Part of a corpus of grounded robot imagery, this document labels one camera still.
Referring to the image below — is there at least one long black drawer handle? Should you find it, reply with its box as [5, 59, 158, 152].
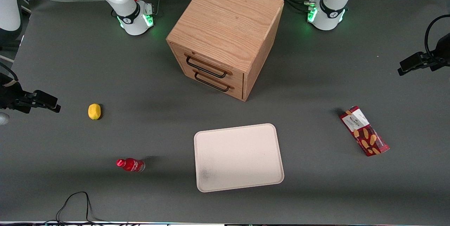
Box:
[184, 53, 233, 79]

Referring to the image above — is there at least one red cookie box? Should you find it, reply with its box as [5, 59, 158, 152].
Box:
[339, 105, 390, 157]

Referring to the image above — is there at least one deep wooden drawer front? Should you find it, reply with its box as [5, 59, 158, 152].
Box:
[179, 67, 244, 101]

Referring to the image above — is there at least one black looped floor cable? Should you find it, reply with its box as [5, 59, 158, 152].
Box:
[56, 191, 106, 225]

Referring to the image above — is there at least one short black drawer handle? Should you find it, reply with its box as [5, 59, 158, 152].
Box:
[193, 69, 235, 92]

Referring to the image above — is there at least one oak wooden drawer cabinet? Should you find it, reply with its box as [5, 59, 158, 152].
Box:
[166, 0, 284, 102]

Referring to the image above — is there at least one yellow lemon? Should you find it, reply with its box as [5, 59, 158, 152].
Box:
[88, 103, 102, 120]

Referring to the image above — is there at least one shallow wooden drawer front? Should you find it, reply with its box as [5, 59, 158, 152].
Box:
[170, 43, 245, 85]

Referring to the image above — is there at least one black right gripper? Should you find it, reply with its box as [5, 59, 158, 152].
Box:
[0, 74, 61, 114]

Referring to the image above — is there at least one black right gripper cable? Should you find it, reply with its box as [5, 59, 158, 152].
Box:
[0, 62, 19, 82]

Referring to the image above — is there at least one beige plastic tray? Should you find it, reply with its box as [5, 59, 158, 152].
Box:
[194, 123, 284, 193]

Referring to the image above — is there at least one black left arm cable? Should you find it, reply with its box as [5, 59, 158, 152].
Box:
[424, 14, 450, 55]

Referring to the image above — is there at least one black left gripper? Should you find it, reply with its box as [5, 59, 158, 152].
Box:
[398, 32, 450, 76]

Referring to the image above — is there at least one red soda bottle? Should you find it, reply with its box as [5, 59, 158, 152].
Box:
[116, 158, 146, 173]

